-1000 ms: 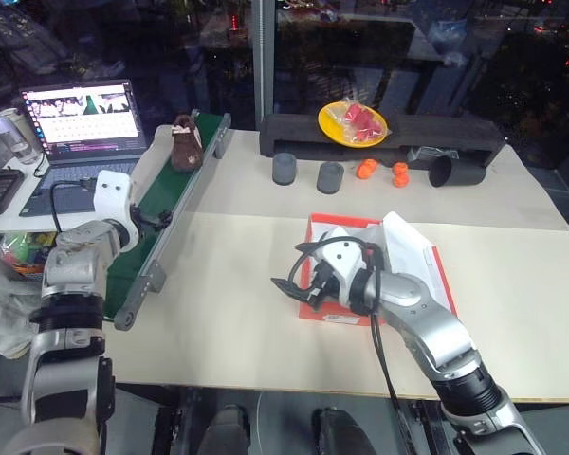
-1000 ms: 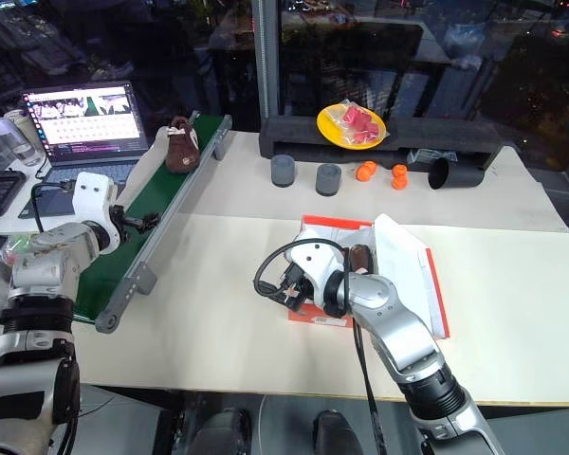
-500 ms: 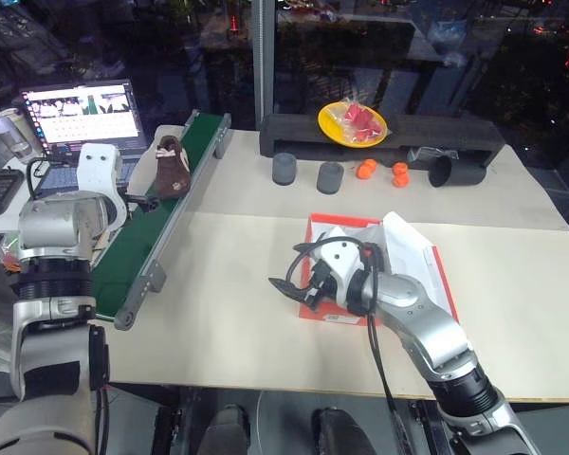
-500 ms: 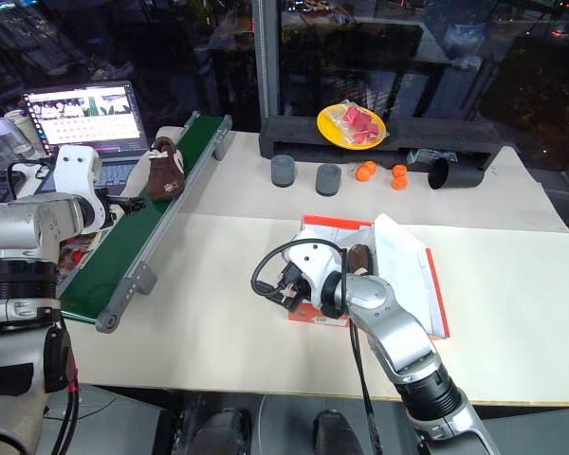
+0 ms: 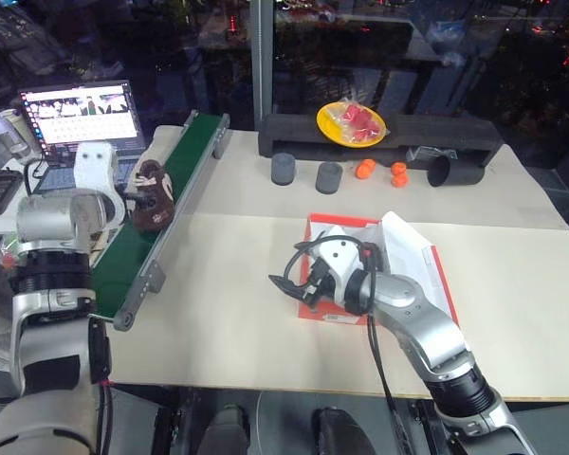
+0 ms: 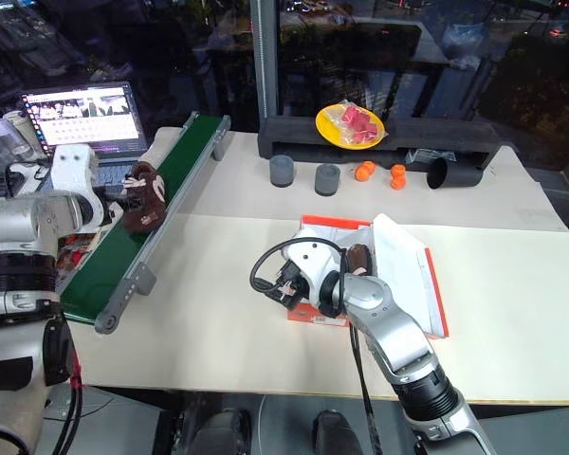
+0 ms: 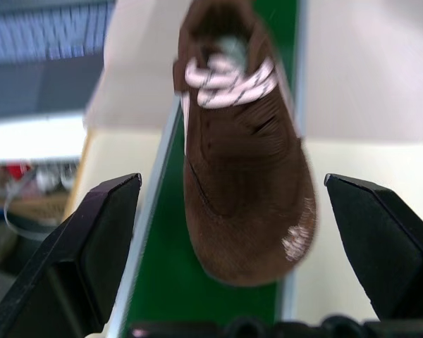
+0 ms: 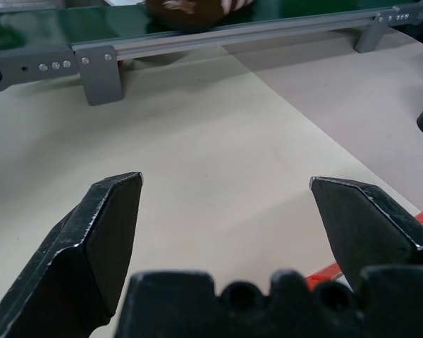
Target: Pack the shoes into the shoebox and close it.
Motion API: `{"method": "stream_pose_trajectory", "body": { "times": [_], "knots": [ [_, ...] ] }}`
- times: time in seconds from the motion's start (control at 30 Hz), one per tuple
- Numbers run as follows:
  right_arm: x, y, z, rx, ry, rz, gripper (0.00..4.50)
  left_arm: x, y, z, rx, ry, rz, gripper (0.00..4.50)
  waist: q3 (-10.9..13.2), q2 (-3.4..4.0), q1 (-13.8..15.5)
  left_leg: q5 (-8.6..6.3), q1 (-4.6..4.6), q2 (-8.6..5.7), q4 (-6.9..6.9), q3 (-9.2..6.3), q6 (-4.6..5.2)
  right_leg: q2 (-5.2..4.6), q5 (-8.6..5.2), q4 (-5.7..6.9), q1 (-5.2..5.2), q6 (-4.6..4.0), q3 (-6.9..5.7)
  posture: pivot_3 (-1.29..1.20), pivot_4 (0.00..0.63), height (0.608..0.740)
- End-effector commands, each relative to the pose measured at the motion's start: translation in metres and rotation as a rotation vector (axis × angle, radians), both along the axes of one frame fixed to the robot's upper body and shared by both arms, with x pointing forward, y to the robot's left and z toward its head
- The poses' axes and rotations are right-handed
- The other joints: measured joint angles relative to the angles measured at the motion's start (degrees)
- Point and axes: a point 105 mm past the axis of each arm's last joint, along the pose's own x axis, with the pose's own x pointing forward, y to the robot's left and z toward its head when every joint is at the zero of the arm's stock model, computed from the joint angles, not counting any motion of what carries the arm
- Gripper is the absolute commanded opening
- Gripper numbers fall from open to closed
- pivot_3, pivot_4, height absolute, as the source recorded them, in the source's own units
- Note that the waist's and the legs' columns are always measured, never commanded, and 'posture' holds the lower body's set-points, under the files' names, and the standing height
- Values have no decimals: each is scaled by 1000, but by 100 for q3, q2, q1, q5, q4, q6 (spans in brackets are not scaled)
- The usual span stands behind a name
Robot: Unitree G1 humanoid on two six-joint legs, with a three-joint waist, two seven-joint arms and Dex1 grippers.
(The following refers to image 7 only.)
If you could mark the white shoebox lid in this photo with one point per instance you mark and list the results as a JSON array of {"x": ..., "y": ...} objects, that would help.
[{"x": 211, "y": 67}]

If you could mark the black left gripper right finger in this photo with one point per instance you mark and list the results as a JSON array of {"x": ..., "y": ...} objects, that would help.
[{"x": 391, "y": 253}]

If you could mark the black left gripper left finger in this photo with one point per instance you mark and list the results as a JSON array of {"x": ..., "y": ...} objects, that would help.
[{"x": 56, "y": 267}]

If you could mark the cardboard box with clutter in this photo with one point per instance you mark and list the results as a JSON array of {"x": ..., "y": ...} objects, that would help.
[{"x": 38, "y": 207}]

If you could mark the brown suede shoe pink laces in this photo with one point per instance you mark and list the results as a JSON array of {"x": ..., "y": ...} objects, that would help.
[{"x": 243, "y": 169}]

